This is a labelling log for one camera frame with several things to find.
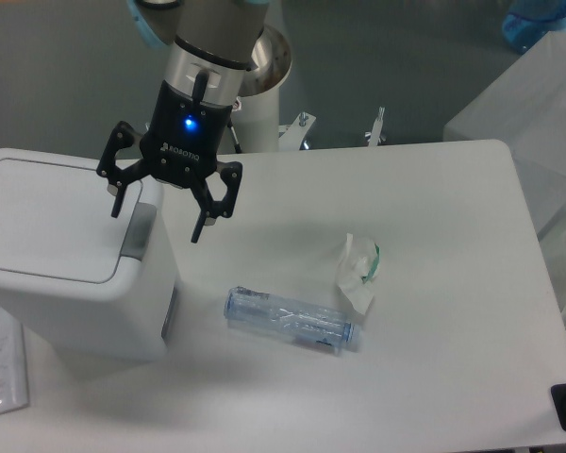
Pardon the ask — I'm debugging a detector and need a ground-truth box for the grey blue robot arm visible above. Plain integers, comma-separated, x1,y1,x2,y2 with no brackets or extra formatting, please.
96,1,269,243

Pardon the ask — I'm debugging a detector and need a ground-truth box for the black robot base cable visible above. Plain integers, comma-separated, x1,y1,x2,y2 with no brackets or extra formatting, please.
226,117,244,155

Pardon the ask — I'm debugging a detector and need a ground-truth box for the white push-lid trash can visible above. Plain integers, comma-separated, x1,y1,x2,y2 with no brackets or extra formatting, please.
0,148,179,361

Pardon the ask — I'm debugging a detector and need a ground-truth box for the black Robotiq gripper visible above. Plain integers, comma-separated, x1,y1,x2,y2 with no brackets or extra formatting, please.
96,79,244,244

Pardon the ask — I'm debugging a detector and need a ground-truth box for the white laminated paper sheet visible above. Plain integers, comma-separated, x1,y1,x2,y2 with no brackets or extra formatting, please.
0,308,29,414

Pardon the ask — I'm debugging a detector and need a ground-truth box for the crumpled white green wrapper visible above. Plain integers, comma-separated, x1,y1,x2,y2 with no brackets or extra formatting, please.
335,233,381,315

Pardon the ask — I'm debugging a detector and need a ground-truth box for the metal clamp screw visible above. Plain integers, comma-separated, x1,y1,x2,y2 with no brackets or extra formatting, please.
364,107,387,147

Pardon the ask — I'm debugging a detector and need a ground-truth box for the translucent plastic storage box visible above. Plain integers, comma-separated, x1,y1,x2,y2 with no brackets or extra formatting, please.
443,32,566,327

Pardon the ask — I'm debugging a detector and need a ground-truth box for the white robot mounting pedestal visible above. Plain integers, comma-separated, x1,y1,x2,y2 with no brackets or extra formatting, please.
232,88,279,153

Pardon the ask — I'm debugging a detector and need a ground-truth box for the blue plastic bag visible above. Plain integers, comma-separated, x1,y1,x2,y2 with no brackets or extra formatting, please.
501,0,566,55

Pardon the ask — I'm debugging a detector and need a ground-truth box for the crushed clear plastic bottle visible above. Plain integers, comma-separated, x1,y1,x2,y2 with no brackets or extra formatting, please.
224,287,362,353

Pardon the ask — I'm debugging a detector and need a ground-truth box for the white clamp bracket right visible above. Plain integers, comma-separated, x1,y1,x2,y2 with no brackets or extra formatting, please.
278,111,316,151

